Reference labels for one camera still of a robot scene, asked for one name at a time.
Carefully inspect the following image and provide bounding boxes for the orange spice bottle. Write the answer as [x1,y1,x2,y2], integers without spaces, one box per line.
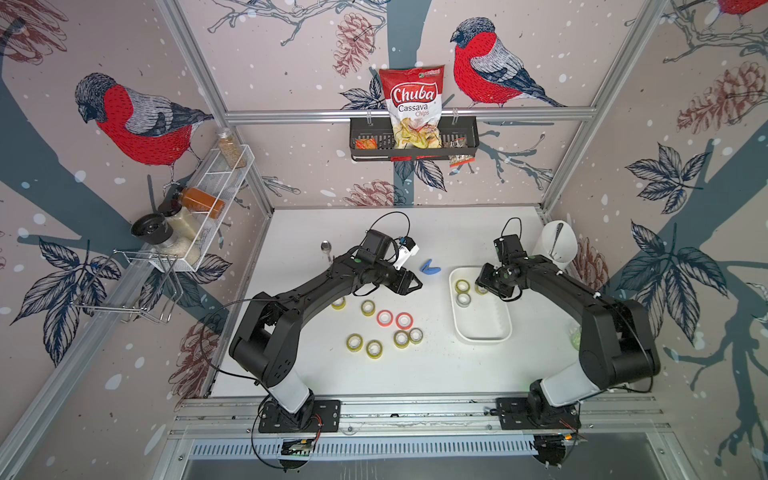
[179,187,226,219]

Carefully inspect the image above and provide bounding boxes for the Chuba cassava chips bag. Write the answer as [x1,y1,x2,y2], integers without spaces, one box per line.
[379,65,444,150]

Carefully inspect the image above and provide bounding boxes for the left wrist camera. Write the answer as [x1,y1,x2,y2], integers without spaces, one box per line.
[355,229,398,264]

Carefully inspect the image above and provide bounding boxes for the horizontal aluminium wall bar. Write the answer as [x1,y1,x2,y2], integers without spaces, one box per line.
[225,106,599,126]

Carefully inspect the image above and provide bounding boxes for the yellow tape roll front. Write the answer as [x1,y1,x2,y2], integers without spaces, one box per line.
[456,293,472,308]

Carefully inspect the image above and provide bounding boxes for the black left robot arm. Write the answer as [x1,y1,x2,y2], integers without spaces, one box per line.
[229,248,423,416]

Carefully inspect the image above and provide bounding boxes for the glass grain spice jar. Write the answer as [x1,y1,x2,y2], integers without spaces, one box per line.
[217,128,246,169]

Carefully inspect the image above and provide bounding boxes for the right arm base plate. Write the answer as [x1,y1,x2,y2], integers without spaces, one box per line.
[495,397,581,431]

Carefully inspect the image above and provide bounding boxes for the red tape roll left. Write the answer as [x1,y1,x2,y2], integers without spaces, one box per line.
[376,310,394,327]

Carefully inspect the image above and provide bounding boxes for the green translucent cup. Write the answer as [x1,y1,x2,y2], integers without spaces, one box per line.
[570,326,582,350]

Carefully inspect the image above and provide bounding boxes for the yellow tape roll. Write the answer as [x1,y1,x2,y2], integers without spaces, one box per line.
[365,340,383,359]
[393,330,410,349]
[346,333,365,352]
[454,279,471,294]
[456,293,472,308]
[331,297,346,310]
[361,300,376,317]

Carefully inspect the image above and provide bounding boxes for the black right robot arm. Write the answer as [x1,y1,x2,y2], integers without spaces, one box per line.
[476,256,661,417]

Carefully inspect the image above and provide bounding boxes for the black lid spice jar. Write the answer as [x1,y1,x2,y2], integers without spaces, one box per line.
[131,213,174,245]

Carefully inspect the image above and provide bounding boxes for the aluminium front rail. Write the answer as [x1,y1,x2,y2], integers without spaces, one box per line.
[167,392,672,439]

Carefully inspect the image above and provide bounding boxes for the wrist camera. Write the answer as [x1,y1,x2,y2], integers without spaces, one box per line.
[494,234,527,265]
[355,229,398,264]

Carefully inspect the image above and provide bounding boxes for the Hello Kitty metal spoon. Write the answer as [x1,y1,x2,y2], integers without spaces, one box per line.
[320,240,333,263]

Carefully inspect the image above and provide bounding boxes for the white utensil holder cup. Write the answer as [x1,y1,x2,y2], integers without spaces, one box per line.
[532,220,579,270]

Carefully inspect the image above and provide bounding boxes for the red tape roll right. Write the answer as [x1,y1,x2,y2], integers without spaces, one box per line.
[395,312,414,330]

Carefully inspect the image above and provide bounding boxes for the red tape roll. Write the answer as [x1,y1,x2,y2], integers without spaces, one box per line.
[376,310,394,327]
[395,312,414,330]

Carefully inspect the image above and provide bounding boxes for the blue tape cutter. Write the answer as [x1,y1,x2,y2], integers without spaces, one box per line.
[420,259,441,275]

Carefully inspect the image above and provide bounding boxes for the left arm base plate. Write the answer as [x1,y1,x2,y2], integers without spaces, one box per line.
[257,398,341,434]

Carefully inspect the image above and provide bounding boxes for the black wire wall basket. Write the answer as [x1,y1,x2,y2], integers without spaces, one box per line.
[349,117,479,161]

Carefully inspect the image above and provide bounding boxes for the white wire spice rack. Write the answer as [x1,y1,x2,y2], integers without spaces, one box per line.
[115,144,255,283]

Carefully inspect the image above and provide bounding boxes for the white storage box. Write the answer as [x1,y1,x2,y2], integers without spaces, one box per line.
[448,267,513,345]

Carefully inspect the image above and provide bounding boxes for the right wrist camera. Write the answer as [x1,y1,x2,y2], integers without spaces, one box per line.
[494,234,527,265]

